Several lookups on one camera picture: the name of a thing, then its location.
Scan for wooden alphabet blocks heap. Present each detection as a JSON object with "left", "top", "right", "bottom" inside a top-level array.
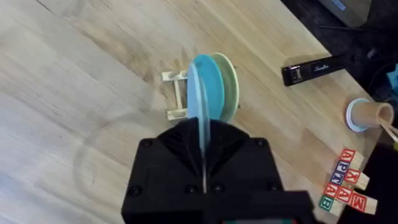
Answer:
[{"left": 318, "top": 148, "right": 379, "bottom": 216}]

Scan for pale blue plate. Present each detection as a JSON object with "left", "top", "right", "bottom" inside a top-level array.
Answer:
[{"left": 186, "top": 60, "right": 212, "bottom": 194}]

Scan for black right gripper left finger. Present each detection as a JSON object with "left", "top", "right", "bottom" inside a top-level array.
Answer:
[{"left": 121, "top": 117, "right": 206, "bottom": 215}]

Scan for blue object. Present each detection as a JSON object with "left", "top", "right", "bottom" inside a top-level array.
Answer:
[{"left": 386, "top": 63, "right": 398, "bottom": 101}]

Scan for black stapler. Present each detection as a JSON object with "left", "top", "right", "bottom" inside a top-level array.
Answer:
[{"left": 281, "top": 55, "right": 348, "bottom": 87}]

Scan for pale green plate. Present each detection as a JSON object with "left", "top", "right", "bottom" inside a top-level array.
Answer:
[{"left": 211, "top": 52, "right": 240, "bottom": 123}]

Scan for small cream peg rack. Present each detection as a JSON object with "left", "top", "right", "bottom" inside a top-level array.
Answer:
[{"left": 161, "top": 65, "right": 242, "bottom": 121}]

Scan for wooden sticks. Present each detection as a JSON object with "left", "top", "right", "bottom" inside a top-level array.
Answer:
[{"left": 380, "top": 121, "right": 398, "bottom": 144}]

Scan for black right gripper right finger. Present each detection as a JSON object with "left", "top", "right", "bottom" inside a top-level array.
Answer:
[{"left": 205, "top": 118, "right": 312, "bottom": 206}]

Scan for cardboard tube with white ring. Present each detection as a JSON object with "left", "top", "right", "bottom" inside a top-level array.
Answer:
[{"left": 345, "top": 97, "right": 396, "bottom": 133}]

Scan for teal blue plate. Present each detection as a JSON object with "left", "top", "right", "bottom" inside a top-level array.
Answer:
[{"left": 193, "top": 54, "right": 226, "bottom": 121}]

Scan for grey box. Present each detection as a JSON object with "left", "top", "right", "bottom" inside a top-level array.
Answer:
[{"left": 317, "top": 0, "right": 373, "bottom": 29}]

